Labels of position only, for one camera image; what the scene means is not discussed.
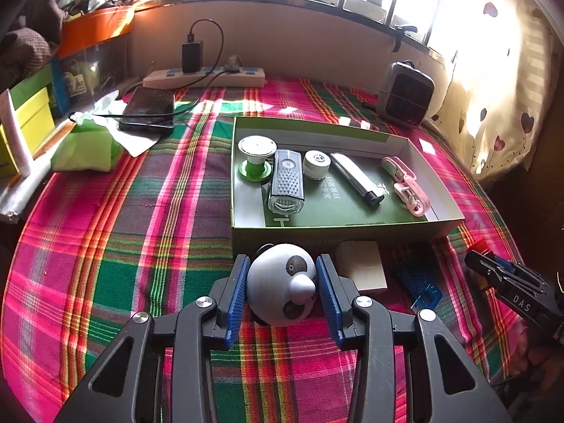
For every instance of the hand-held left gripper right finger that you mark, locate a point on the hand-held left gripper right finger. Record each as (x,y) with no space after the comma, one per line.
(328,293)

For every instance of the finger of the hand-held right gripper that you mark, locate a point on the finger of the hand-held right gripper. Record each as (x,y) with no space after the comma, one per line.
(478,266)
(520,273)

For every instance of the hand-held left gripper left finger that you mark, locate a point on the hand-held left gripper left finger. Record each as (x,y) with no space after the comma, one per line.
(238,293)

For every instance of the white panda toy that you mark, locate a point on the white panda toy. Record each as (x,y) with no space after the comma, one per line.
(277,282)

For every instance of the cream small box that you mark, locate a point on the cream small box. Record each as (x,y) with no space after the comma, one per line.
(361,266)

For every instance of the blue transparent case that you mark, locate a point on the blue transparent case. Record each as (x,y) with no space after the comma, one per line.
(421,284)

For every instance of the green cardboard box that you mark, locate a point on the green cardboard box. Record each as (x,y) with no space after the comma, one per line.
(343,206)

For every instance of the pink white clip stand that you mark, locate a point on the pink white clip stand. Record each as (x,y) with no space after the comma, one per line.
(412,198)

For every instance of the black white lighter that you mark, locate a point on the black white lighter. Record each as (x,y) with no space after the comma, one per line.
(357,178)

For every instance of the white bottle cap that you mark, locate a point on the white bottle cap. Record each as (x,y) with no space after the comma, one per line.
(317,165)

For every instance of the green white spool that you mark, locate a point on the green white spool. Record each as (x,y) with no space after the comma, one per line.
(255,154)

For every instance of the person's right hand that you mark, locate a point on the person's right hand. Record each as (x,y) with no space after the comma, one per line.
(546,357)

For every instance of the plaid blanket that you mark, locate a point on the plaid blanket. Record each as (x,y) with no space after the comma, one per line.
(110,229)

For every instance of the white paper sheet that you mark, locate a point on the white paper sheet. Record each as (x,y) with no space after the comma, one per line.
(136,142)

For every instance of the grey small heater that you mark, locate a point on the grey small heater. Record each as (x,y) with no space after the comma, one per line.
(405,92)

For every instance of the cream curtain with hearts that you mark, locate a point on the cream curtain with hearts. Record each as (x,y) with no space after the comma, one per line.
(498,75)

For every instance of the black smartphone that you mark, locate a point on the black smartphone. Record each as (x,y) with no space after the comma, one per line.
(147,108)

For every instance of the green tissue pack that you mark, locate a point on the green tissue pack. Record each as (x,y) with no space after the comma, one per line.
(83,147)

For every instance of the white power strip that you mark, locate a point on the white power strip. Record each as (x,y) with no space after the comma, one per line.
(246,78)

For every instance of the grey plug adapter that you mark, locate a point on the grey plug adapter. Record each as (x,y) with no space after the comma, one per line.
(232,62)

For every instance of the black charger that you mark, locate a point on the black charger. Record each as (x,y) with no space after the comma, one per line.
(192,55)

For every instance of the orange clear storage box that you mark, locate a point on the orange clear storage box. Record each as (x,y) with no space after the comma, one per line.
(88,75)

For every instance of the white tube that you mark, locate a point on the white tube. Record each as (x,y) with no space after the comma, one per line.
(15,136)

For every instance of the yellow green box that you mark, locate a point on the yellow green box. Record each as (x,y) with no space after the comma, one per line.
(31,105)

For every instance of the brown checked cloth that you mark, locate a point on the brown checked cloth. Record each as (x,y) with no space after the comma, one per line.
(22,53)

